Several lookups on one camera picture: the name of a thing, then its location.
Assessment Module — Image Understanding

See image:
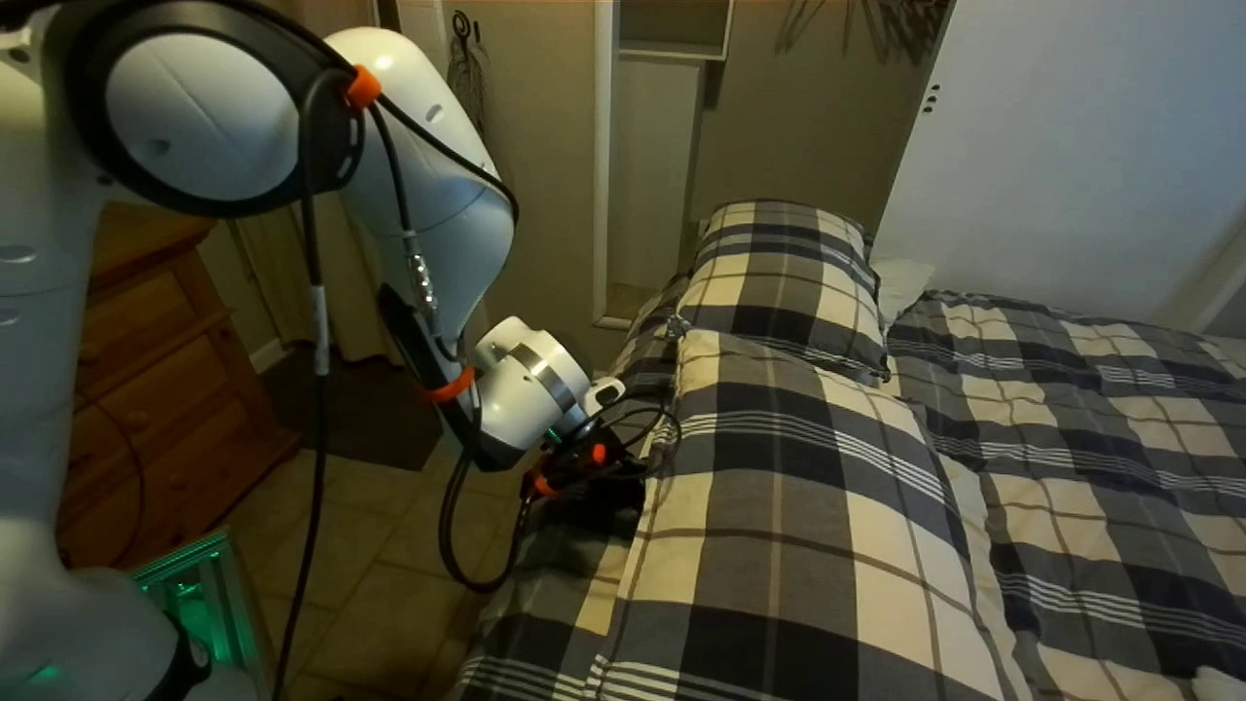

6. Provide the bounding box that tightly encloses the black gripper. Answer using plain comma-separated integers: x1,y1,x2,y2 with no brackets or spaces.
522,439,644,537

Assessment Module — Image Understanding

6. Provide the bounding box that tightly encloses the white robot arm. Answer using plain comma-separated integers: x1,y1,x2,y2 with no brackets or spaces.
0,0,601,701

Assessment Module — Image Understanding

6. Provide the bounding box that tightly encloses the white closet door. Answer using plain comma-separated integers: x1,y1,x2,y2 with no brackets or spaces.
875,0,1246,318

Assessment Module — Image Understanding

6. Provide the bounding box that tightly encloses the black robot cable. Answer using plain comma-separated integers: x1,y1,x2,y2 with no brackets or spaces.
264,73,685,701

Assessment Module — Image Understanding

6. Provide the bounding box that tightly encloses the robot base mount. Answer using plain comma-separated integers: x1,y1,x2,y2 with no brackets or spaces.
134,531,273,701

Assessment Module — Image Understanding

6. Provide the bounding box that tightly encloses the plaid right pillow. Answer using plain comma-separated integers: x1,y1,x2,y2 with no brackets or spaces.
590,330,1025,701

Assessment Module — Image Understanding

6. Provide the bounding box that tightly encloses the wooden nightstand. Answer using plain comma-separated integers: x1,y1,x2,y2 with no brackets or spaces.
58,203,295,569

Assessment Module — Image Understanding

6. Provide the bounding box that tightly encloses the plaid left pillow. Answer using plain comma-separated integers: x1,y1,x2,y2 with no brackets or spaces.
631,197,894,384

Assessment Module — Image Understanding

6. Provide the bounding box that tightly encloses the plaid comforter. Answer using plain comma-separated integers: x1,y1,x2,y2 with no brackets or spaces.
455,292,1246,701

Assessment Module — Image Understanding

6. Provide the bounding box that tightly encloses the plaid pillow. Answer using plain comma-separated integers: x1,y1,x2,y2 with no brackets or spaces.
590,330,1025,701
631,197,894,384

